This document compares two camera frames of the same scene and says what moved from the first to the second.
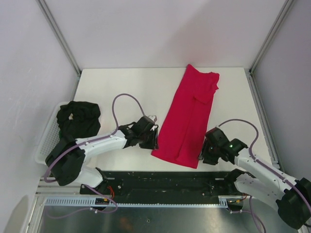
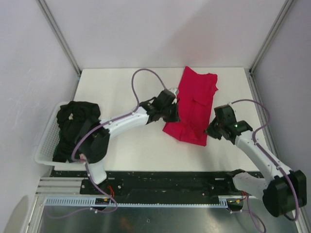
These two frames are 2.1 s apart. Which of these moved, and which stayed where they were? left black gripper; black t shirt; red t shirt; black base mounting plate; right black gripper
Moved: left black gripper; red t shirt; right black gripper
Stayed: black base mounting plate; black t shirt
